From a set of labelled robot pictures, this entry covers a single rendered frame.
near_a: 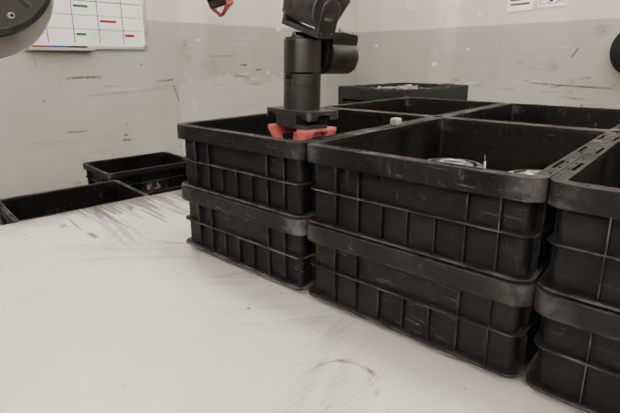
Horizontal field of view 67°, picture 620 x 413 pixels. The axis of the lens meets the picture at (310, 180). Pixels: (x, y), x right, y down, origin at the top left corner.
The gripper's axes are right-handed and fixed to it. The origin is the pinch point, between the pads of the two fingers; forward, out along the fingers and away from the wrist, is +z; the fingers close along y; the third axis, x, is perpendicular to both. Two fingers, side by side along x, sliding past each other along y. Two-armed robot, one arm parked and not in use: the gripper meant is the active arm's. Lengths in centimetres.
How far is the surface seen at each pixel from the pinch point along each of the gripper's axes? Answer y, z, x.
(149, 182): 133, 36, -31
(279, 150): -5.3, -4.3, 8.8
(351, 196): -17.2, 0.0, 6.8
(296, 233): -8.3, 7.3, 8.1
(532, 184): -38.0, -5.6, 4.7
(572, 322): -43.1, 6.7, 4.2
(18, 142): 292, 38, -14
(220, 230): 9.2, 11.4, 9.7
